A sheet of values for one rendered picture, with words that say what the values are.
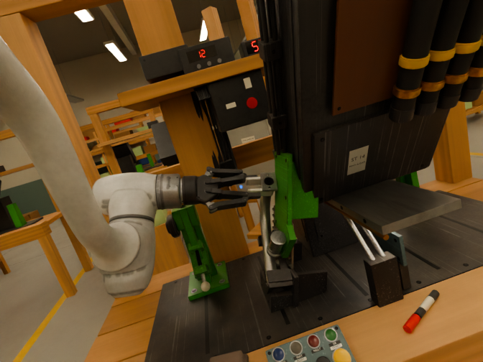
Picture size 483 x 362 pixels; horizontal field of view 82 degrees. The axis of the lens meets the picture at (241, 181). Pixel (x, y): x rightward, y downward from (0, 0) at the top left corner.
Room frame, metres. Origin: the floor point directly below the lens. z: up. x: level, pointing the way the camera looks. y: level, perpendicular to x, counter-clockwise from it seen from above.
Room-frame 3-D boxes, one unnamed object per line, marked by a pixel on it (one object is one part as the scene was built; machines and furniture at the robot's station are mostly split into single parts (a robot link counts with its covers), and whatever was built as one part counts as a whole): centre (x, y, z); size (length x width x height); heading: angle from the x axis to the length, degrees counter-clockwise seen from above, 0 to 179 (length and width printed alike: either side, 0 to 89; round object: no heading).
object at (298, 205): (0.68, -0.12, 1.17); 0.13 x 0.12 x 0.20; 95
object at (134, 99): (1.01, -0.17, 1.52); 0.90 x 0.25 x 0.04; 95
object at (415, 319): (0.48, -0.28, 0.91); 0.13 x 0.02 x 0.02; 121
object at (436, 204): (0.65, -0.28, 1.11); 0.39 x 0.16 x 0.03; 5
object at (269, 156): (1.11, -0.16, 1.23); 1.30 x 0.05 x 0.09; 95
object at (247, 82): (0.94, -0.06, 1.42); 0.17 x 0.12 x 0.15; 95
